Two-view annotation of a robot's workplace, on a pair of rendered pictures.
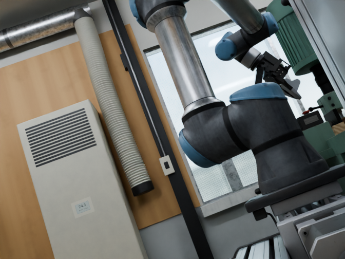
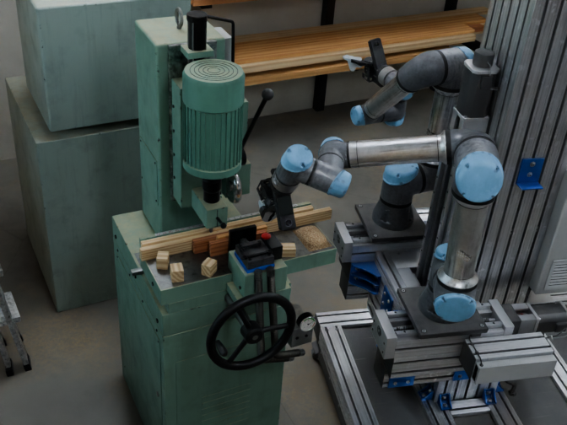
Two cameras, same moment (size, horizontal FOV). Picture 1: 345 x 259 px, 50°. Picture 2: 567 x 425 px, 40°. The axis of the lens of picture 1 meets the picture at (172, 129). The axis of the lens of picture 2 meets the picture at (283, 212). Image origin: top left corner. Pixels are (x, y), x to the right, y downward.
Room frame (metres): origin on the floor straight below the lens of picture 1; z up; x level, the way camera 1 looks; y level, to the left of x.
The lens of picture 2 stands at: (2.08, 1.28, 2.39)
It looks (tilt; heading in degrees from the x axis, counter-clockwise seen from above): 34 degrees down; 245
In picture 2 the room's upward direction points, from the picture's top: 5 degrees clockwise
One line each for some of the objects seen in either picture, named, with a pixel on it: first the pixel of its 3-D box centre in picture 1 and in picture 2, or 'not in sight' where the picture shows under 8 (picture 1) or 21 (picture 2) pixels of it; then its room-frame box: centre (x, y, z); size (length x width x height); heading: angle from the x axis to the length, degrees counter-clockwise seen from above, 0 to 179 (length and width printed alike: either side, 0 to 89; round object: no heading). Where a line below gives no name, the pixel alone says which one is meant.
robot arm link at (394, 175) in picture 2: not in sight; (401, 180); (0.73, -0.69, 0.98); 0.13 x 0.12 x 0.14; 4
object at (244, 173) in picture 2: not in sight; (234, 175); (1.31, -0.83, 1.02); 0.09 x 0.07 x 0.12; 4
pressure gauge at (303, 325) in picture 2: not in sight; (305, 323); (1.18, -0.44, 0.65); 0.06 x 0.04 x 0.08; 4
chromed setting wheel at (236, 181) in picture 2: not in sight; (232, 185); (1.34, -0.77, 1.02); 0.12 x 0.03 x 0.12; 94
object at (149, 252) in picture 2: not in sight; (240, 232); (1.35, -0.64, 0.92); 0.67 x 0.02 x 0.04; 4
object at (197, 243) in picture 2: not in sight; (223, 239); (1.42, -0.61, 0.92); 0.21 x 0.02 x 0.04; 4
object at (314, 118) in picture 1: (301, 125); (260, 250); (1.36, -0.44, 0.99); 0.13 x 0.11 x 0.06; 4
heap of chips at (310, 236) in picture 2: not in sight; (312, 234); (1.12, -0.57, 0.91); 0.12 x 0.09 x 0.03; 94
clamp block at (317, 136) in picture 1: (309, 143); (256, 270); (1.36, -0.45, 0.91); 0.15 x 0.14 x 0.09; 4
